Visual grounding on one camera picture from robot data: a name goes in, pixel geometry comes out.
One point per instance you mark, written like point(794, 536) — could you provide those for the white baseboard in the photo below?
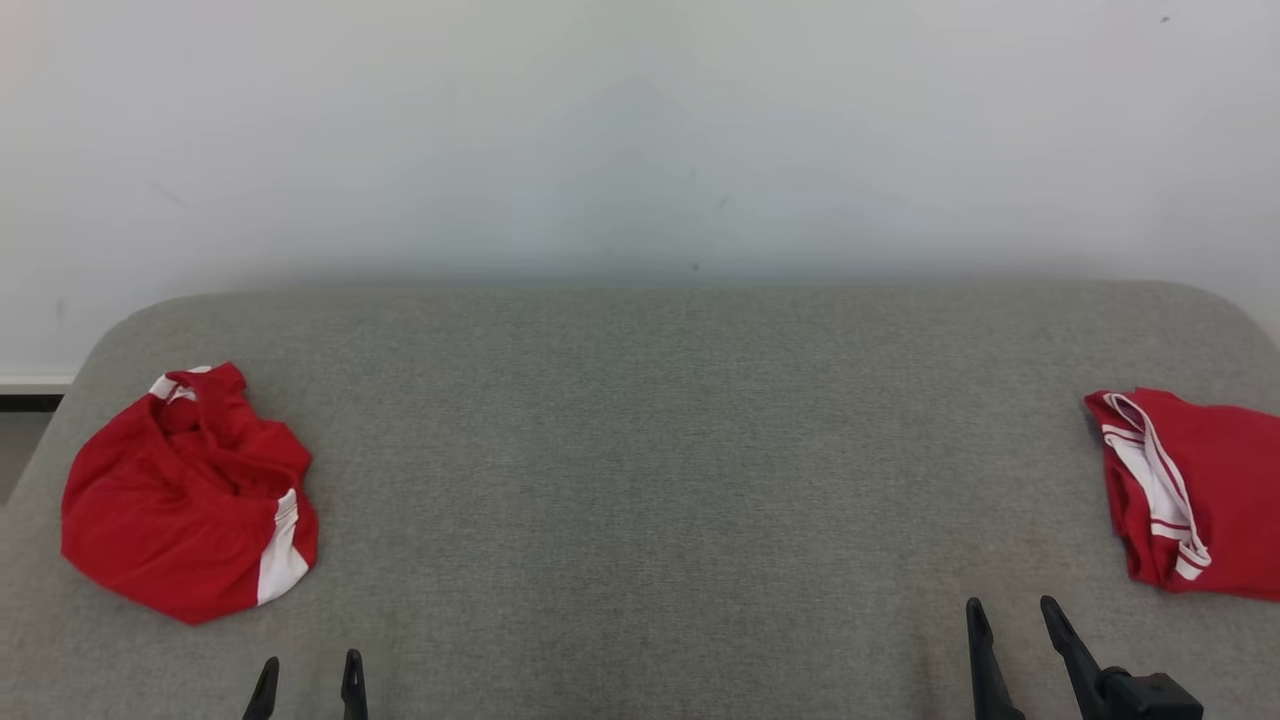
point(35, 383)

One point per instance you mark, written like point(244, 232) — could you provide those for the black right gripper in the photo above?
point(1150, 700)

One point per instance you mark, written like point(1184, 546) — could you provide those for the red jersey with black print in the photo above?
point(1235, 480)

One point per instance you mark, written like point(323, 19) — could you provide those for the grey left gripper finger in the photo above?
point(263, 695)
point(354, 690)

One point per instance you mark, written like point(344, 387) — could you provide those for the grey fabric sofa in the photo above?
point(650, 480)

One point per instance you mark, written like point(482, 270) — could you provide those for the red shorts with white stripe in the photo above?
point(160, 520)

